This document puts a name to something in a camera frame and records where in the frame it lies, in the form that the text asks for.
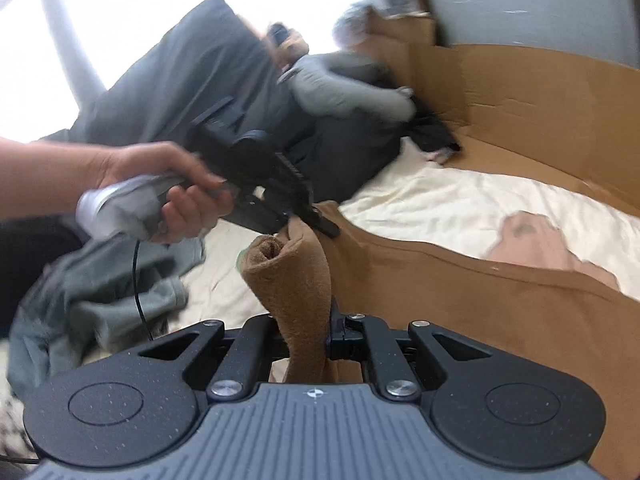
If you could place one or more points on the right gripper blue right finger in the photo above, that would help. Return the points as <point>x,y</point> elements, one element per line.
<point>399,365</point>

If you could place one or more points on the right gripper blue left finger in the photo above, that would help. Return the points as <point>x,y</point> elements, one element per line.
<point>221,364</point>

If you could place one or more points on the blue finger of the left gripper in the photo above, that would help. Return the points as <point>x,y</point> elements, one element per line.
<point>320,223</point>

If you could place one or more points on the brown printed t-shirt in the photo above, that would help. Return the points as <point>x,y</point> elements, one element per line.
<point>561,319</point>

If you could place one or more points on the person's left forearm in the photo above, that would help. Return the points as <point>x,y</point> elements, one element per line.
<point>44,178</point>

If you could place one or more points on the black clothes pile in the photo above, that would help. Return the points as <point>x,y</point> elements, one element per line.
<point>340,155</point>

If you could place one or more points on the person's left hand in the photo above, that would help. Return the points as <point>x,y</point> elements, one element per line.
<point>188,211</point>

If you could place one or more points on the cream bear print duvet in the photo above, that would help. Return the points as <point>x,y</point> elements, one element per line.
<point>413,199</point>

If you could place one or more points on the grey neck pillow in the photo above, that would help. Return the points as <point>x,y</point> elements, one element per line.
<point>340,83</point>

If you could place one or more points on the grey garment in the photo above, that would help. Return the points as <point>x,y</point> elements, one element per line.
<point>91,297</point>

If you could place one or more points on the small brown plush toy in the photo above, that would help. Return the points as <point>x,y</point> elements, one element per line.
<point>284,45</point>

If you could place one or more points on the dark grey pillow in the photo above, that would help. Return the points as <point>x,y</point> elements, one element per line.
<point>208,56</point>

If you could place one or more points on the brown cardboard sheet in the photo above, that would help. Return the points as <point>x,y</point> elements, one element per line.
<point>546,115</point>

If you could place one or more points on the grey cabinet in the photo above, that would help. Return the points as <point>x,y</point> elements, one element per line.
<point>603,29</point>

